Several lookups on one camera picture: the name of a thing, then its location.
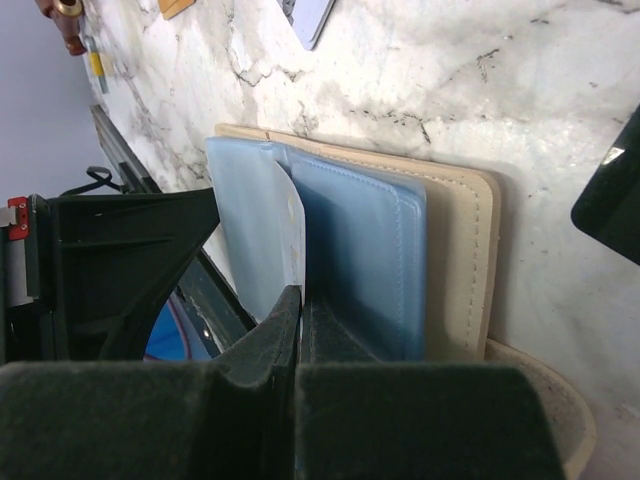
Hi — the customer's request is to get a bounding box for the brown faucet tap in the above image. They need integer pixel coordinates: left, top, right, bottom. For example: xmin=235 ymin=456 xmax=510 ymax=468
xmin=35 ymin=0 xmax=87 ymax=56

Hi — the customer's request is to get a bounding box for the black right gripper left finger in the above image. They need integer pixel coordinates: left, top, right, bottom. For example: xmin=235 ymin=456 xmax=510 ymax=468
xmin=1 ymin=286 xmax=301 ymax=479

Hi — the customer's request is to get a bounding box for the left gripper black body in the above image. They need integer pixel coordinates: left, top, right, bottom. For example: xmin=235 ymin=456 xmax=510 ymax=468
xmin=1 ymin=194 xmax=68 ymax=361

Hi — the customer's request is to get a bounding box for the beige leather card holder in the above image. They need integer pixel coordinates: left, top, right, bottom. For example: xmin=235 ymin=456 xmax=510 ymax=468
xmin=206 ymin=124 xmax=596 ymax=479

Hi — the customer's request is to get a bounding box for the aluminium rail frame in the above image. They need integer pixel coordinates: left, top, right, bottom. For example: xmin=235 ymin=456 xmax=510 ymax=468
xmin=90 ymin=105 xmax=161 ymax=194

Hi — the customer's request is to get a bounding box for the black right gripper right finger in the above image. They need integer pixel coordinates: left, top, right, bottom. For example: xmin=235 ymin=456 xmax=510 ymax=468
xmin=294 ymin=300 xmax=564 ymax=479

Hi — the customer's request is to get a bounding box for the black card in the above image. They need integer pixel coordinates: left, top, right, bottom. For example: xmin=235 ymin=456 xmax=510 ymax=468
xmin=571 ymin=111 xmax=640 ymax=264

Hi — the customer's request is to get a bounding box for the blue plastic bin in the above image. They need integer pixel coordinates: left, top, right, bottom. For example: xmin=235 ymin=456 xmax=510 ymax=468
xmin=143 ymin=299 xmax=192 ymax=361

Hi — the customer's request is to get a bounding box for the silver VIP card top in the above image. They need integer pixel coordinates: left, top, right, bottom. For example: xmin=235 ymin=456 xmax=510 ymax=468
xmin=273 ymin=162 xmax=306 ymax=292

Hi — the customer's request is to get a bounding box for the gold card middle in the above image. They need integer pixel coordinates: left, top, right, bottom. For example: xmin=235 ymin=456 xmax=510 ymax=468
xmin=157 ymin=0 xmax=196 ymax=20

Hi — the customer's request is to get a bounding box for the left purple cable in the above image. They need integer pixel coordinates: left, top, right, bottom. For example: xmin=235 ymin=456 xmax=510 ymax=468
xmin=169 ymin=294 xmax=194 ymax=362

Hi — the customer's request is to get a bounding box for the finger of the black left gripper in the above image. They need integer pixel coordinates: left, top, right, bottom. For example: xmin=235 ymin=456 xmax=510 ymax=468
xmin=49 ymin=189 xmax=219 ymax=360

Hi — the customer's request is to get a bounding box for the silver vip card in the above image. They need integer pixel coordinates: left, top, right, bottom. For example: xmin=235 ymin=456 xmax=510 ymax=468
xmin=278 ymin=0 xmax=335 ymax=51
xmin=273 ymin=162 xmax=306 ymax=292

